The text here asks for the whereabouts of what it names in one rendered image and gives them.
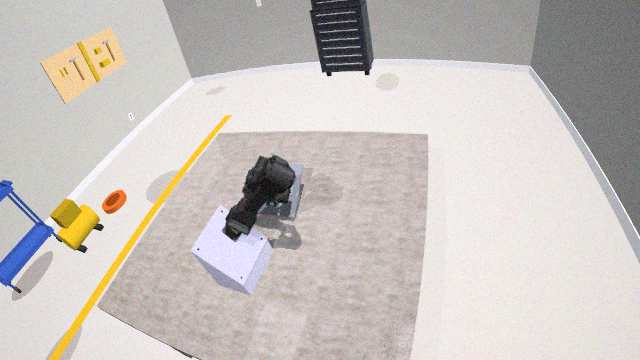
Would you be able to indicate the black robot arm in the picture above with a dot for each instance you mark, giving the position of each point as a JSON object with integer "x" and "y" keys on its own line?
{"x": 271, "y": 175}

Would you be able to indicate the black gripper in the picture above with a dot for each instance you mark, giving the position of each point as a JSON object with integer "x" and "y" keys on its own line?
{"x": 281, "y": 198}

